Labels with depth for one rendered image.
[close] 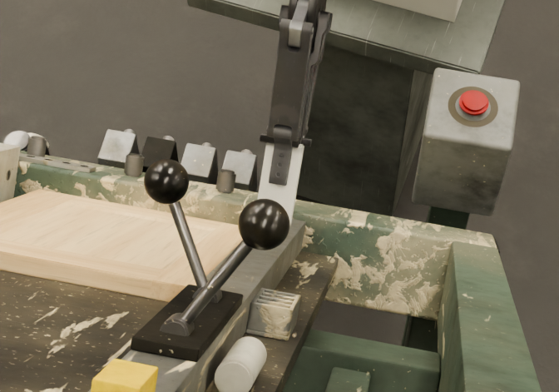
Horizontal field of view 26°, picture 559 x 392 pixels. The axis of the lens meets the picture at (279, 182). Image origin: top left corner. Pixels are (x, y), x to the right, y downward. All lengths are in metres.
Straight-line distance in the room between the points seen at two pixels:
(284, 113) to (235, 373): 0.21
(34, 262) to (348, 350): 0.33
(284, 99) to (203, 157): 0.86
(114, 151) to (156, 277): 0.63
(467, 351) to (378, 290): 0.60
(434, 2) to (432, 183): 0.36
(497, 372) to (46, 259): 0.49
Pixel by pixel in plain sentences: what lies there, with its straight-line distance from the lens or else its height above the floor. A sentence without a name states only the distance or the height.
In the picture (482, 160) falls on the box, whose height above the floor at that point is 0.89.
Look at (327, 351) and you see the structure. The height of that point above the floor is 1.12.
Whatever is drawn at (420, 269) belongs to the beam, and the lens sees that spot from 1.58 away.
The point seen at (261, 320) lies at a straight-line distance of 1.13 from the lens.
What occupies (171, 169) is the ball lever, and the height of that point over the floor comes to 1.43.
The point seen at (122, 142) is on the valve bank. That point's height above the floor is 0.76.
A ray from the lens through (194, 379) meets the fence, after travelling 0.88.
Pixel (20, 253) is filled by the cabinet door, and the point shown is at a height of 1.20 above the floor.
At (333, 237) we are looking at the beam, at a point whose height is 0.90.
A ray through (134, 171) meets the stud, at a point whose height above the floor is 0.88.
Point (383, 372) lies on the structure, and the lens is 1.26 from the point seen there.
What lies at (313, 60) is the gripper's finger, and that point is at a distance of 0.98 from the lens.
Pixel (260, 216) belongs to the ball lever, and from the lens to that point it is 0.87.
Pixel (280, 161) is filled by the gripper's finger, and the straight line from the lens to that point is 0.98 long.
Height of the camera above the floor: 2.27
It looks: 58 degrees down
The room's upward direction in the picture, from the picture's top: straight up
